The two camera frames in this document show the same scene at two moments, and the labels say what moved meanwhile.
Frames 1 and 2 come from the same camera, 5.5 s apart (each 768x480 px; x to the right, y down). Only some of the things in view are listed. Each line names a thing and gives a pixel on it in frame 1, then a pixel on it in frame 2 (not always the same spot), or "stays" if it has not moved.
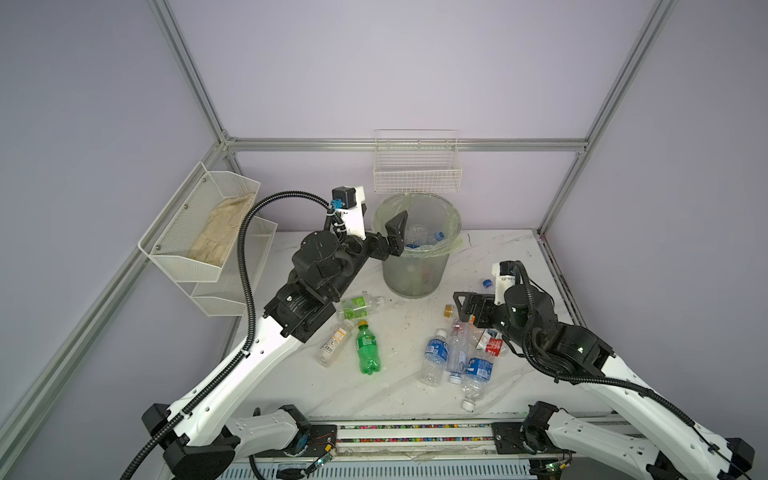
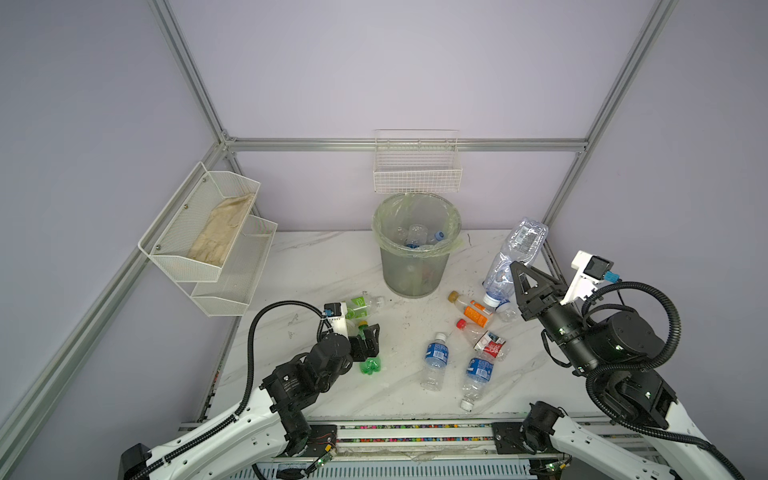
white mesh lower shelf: x=228 y=296 stays
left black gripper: x=393 y=241 → x=370 y=342
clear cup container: x=416 y=235 stays
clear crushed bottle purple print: x=458 y=351 → x=522 y=243
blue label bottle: x=434 y=366 stays
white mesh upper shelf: x=193 y=235 stays
